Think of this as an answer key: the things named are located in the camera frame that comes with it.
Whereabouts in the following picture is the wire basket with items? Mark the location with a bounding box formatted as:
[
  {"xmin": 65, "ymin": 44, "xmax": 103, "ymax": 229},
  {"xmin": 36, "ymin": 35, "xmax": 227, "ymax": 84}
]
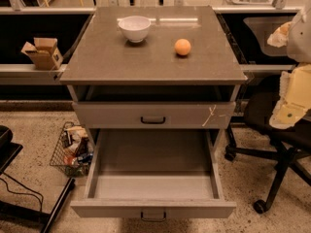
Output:
[{"xmin": 50, "ymin": 122, "xmax": 93, "ymax": 178}]

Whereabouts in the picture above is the white bowl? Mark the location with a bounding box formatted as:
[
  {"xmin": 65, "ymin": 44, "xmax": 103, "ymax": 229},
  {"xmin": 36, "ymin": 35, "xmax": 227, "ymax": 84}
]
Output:
[{"xmin": 118, "ymin": 16, "xmax": 151, "ymax": 43}]

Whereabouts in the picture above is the grey top drawer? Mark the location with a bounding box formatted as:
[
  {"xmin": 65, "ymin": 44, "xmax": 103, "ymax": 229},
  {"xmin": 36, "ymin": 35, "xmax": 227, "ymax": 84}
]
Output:
[{"xmin": 73, "ymin": 102, "xmax": 235, "ymax": 129}]

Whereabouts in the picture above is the black office chair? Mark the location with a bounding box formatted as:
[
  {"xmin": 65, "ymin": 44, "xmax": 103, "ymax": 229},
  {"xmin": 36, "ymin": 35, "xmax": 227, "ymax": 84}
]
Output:
[{"xmin": 225, "ymin": 75, "xmax": 311, "ymax": 214}]

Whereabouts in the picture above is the open cardboard box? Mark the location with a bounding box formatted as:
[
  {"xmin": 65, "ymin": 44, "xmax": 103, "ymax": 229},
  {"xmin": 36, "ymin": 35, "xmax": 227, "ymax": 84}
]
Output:
[{"xmin": 21, "ymin": 38, "xmax": 63, "ymax": 71}]

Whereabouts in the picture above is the black stand with cable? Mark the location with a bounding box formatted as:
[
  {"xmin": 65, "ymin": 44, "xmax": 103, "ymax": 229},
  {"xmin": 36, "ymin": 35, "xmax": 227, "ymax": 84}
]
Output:
[{"xmin": 0, "ymin": 125, "xmax": 76, "ymax": 233}]

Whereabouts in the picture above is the grey drawer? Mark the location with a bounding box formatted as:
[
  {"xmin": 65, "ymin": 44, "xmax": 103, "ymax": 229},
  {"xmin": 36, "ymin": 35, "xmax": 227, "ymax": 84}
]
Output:
[
  {"xmin": 73, "ymin": 102, "xmax": 235, "ymax": 129},
  {"xmin": 71, "ymin": 129, "xmax": 236, "ymax": 222}
]

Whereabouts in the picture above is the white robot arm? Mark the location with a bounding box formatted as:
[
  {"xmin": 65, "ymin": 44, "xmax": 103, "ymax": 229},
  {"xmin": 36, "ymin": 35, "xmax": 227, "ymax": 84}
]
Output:
[{"xmin": 267, "ymin": 3, "xmax": 311, "ymax": 129}]

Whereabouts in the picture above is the grey drawer cabinet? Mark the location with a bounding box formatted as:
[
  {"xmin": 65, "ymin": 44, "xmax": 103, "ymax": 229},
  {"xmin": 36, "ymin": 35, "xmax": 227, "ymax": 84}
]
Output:
[{"xmin": 59, "ymin": 5, "xmax": 249, "ymax": 138}]

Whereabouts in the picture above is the orange ball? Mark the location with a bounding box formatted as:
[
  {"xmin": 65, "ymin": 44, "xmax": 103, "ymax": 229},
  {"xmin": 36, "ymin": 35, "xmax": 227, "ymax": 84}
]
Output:
[{"xmin": 174, "ymin": 39, "xmax": 191, "ymax": 56}]

